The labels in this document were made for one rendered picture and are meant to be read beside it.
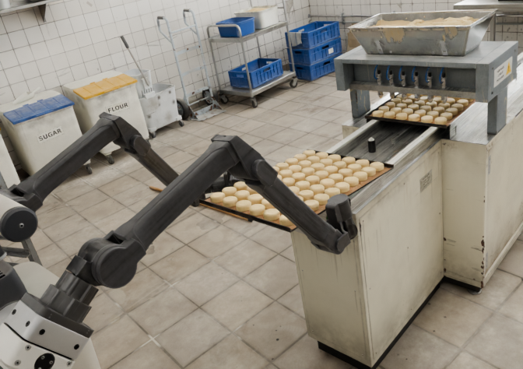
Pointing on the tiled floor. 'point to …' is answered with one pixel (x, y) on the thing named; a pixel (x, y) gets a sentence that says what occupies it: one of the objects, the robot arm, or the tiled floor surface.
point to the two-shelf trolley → (246, 59)
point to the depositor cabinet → (476, 191)
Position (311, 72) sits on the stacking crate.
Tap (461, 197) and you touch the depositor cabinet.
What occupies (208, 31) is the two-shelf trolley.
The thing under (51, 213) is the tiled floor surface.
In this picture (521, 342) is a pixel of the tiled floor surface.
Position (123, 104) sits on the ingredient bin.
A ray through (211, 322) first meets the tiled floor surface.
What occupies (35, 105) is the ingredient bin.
